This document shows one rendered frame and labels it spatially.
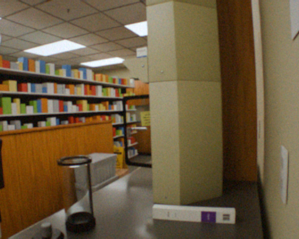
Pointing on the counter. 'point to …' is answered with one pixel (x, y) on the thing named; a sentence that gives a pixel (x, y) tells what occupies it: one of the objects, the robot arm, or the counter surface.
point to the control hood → (139, 68)
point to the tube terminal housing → (185, 102)
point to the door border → (126, 128)
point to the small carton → (142, 52)
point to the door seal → (125, 130)
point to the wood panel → (238, 89)
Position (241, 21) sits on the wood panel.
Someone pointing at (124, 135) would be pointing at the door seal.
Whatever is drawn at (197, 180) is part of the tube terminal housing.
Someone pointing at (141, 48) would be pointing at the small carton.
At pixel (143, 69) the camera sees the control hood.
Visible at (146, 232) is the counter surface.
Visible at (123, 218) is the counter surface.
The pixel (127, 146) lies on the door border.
